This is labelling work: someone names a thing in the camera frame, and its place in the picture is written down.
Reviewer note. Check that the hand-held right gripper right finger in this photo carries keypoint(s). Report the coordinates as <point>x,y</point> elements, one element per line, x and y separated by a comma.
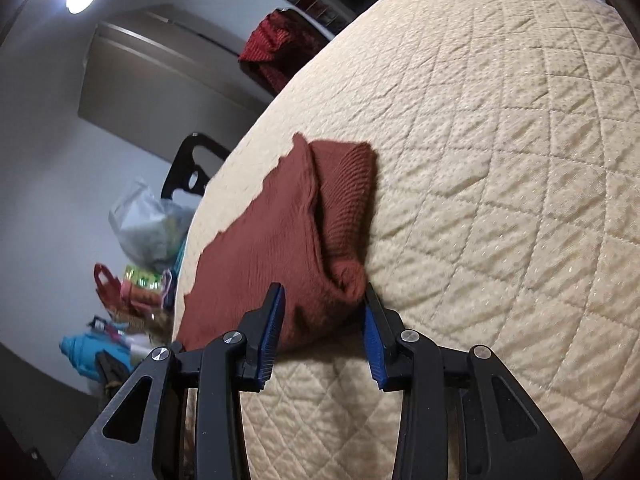
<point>372,340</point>

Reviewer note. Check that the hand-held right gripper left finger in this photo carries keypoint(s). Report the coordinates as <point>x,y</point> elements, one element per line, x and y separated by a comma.
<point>272,332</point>

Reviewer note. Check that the rust red knit sweater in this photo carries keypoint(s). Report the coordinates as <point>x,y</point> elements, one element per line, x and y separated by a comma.
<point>265,240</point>

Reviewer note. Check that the pink and purple pouch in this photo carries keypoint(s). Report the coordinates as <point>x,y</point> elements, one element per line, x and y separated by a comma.
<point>169,290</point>

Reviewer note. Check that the green floral packet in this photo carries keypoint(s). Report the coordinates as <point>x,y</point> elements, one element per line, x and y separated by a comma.
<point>145,279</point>

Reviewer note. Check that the white plastic bag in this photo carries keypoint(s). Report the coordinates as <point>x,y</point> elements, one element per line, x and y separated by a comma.
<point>145,230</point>

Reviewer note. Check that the red gift bag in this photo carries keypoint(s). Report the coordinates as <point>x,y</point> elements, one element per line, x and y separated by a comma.
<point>112,292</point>

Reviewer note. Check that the blue thermos jug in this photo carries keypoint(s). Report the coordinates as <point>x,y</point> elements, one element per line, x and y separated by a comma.
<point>82,357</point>

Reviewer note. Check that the dark wooden chair with cutout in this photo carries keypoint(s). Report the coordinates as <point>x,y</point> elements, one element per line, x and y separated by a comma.
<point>187,160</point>

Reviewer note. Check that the beige quilted blanket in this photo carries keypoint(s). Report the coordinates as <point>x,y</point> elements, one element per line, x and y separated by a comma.
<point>500,185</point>

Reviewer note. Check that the white wardrobe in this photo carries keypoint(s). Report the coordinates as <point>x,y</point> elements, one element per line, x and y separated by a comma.
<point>165,70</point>

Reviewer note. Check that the red checked cloth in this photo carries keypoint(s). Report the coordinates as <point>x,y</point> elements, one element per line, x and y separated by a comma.
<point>275,45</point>

